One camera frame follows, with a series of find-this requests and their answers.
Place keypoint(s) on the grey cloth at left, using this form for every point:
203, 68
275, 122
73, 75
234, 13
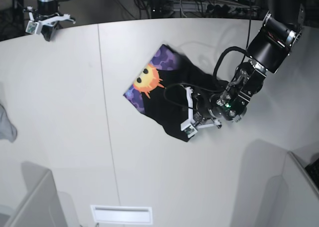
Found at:
7, 129

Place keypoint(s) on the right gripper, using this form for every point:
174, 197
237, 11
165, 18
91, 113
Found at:
49, 24

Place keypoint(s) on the white right partition panel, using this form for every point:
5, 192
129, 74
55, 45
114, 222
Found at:
291, 199

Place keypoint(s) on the black keyboard at right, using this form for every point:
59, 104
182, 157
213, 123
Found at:
313, 172

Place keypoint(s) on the white partition panel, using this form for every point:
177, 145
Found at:
291, 199
40, 207

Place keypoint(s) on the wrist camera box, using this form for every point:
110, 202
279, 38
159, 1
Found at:
188, 128
33, 27

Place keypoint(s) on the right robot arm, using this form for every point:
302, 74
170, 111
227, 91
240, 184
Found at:
49, 7

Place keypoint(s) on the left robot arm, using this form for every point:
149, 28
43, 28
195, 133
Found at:
281, 29

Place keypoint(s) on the white slotted plate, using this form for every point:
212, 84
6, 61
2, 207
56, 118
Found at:
122, 215

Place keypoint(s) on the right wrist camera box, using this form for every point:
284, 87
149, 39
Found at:
33, 27

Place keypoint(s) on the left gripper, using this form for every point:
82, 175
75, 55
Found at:
200, 109

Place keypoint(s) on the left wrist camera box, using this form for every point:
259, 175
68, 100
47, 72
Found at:
188, 128

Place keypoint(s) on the white left partition panel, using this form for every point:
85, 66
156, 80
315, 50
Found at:
40, 207

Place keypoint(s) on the black T-shirt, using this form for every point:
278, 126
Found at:
159, 90

